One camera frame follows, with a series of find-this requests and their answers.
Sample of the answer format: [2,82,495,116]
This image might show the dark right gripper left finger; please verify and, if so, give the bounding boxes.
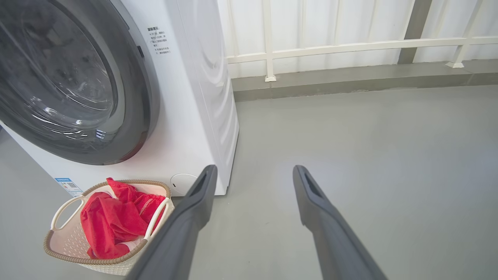
[124,164,218,280]

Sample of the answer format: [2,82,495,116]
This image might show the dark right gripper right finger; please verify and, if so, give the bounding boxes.
[293,165,389,280]

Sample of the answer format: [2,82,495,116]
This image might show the white cloth garment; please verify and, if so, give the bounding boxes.
[117,235,147,252]

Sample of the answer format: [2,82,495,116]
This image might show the red white-striped garment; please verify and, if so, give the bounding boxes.
[81,178,167,260]

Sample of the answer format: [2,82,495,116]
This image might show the black glass washing machine door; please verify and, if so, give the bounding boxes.
[0,0,161,166]

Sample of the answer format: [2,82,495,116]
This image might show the cream perforated laundry basket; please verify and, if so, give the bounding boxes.
[44,180,175,277]

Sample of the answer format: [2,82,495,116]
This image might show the white front-load washing machine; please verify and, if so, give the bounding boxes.
[0,0,240,197]

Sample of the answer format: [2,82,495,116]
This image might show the round drain filter cover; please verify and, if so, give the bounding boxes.
[170,173,200,197]

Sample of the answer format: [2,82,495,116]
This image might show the blue energy label sticker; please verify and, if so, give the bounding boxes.
[54,178,84,198]

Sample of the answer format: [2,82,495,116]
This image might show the white metal railing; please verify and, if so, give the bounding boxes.
[227,0,498,82]

